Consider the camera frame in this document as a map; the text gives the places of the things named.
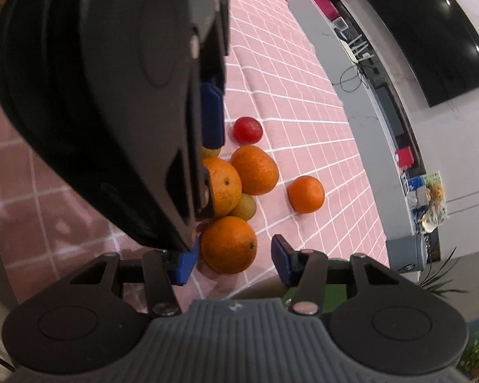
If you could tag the white marble television console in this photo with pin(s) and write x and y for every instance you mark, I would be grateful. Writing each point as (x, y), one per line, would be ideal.
(331, 48)

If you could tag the large orange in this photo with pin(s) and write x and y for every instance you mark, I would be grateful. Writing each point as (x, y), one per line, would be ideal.
(228, 244)
(255, 169)

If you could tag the black soundbar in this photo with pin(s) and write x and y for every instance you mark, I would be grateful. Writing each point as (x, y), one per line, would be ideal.
(389, 107)

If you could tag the pink box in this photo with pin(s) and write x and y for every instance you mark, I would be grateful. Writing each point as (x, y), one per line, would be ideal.
(327, 6)

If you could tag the grey trash can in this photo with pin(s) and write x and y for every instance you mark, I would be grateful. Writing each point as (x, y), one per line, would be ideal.
(405, 253)

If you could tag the red tomato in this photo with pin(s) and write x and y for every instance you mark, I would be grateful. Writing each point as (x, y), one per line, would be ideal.
(247, 129)

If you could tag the orange with dark blemish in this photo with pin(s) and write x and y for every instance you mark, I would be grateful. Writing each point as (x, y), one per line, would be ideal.
(225, 187)

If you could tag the brown teddy bear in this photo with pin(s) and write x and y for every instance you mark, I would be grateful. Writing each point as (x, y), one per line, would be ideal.
(436, 196)

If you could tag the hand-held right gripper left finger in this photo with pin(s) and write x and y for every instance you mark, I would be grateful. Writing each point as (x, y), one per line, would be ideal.
(183, 267)

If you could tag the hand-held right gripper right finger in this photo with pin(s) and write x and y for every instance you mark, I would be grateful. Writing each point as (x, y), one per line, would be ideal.
(281, 261)

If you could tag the long-leaf potted plant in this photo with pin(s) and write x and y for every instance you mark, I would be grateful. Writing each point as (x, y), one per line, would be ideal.
(439, 277)

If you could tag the printed picture card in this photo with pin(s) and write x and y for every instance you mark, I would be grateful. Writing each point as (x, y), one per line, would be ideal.
(421, 207)

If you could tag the red box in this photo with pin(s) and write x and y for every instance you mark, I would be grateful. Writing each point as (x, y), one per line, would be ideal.
(404, 156)

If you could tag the small round brownish fruit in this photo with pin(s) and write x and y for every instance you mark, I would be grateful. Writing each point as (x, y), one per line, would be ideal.
(244, 207)

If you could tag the black curved television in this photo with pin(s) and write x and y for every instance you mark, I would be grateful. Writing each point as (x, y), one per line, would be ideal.
(423, 28)

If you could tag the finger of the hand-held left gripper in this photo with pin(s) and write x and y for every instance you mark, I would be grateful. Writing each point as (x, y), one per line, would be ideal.
(212, 115)
(198, 203)

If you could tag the yellow-green pear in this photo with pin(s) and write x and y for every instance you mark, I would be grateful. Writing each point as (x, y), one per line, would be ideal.
(210, 152)

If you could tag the small orange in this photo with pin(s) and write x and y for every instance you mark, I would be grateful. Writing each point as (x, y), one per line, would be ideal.
(306, 194)

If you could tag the pink checked tablecloth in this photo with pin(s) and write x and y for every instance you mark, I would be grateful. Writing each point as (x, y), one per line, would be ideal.
(295, 87)

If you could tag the white router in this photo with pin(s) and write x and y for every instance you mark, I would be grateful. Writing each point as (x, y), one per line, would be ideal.
(357, 50)

